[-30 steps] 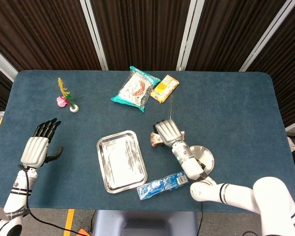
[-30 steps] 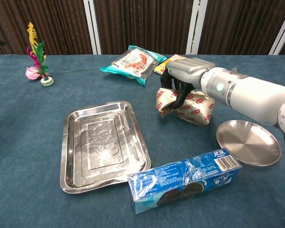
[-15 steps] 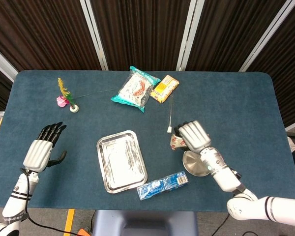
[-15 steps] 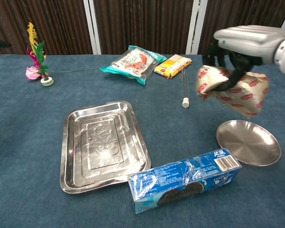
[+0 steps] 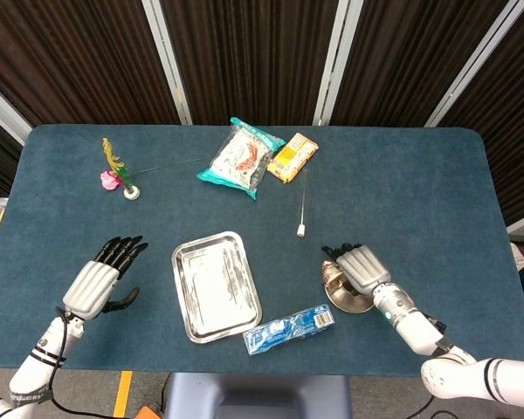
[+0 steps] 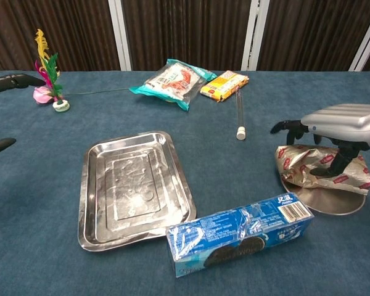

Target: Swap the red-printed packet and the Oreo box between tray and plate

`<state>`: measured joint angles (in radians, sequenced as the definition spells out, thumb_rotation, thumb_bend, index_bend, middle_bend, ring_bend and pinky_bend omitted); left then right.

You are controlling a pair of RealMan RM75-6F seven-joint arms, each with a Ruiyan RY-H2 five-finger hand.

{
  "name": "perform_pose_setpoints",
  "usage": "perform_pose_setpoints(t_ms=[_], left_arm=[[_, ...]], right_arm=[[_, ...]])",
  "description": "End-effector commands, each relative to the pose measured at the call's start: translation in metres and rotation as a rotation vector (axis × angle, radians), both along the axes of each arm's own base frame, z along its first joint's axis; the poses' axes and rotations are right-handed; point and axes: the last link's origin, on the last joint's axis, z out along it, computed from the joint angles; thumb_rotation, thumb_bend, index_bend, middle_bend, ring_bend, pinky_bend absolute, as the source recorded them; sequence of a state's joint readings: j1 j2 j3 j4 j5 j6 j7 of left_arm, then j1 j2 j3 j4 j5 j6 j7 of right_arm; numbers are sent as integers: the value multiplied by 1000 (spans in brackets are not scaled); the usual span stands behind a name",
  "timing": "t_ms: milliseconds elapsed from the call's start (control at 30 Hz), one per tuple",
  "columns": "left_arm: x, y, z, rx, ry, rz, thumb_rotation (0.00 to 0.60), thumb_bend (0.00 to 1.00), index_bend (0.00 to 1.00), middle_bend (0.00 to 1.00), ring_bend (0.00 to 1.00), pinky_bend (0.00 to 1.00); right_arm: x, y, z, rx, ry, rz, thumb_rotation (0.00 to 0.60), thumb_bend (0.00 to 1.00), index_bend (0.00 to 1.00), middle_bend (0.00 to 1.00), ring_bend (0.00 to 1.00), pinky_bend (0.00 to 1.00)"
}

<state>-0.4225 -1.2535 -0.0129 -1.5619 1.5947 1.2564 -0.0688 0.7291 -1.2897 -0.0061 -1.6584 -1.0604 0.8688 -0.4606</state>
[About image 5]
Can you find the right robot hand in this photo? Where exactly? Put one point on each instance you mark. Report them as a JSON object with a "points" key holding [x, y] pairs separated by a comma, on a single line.
{"points": [[364, 268]]}

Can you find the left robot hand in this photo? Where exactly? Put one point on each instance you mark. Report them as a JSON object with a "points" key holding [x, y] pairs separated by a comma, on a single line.
{"points": [[89, 290]]}

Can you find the red patterned snack wrapper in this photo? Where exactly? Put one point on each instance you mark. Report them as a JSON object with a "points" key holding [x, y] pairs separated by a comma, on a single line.
{"points": [[330, 272]]}

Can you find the blue snack packet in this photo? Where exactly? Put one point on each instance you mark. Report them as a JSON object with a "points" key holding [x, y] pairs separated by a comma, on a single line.
{"points": [[288, 329]]}

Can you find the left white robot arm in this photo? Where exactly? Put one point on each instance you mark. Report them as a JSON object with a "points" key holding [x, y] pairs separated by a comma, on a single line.
{"points": [[35, 362]]}

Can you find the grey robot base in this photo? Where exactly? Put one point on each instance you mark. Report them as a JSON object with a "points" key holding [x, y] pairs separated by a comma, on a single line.
{"points": [[257, 393]]}

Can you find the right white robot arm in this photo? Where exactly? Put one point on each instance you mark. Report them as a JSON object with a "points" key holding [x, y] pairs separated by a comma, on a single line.
{"points": [[419, 327]]}

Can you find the round steel plate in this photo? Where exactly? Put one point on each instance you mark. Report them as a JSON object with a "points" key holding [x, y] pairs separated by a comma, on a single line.
{"points": [[349, 304]]}

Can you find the clear tube with white cap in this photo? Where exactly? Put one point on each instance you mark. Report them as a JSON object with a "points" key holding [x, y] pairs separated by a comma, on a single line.
{"points": [[301, 231]]}

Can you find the feather shuttlecock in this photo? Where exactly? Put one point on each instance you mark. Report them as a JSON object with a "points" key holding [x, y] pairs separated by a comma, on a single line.
{"points": [[132, 192]]}

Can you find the rectangular steel tray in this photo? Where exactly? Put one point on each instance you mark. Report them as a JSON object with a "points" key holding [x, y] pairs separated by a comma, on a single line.
{"points": [[214, 288]]}

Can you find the yellow snack package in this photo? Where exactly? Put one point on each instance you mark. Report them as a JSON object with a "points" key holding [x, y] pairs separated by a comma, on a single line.
{"points": [[291, 157]]}

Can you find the orange object on floor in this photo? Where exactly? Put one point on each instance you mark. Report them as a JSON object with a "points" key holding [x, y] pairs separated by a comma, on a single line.
{"points": [[150, 414]]}

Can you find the white shoe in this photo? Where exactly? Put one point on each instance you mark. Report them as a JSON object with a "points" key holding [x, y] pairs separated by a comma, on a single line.
{"points": [[520, 257]]}

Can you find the teal noodle package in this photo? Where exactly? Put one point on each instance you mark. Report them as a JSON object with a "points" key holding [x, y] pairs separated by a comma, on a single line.
{"points": [[238, 159]]}

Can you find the brown ribbed partition panel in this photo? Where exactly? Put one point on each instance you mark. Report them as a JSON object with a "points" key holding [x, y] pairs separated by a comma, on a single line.
{"points": [[515, 131], [70, 57], [253, 57], [410, 52]]}

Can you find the white partition post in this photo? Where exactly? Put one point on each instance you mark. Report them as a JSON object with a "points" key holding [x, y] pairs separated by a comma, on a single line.
{"points": [[2, 109], [476, 65], [336, 65], [168, 65]]}

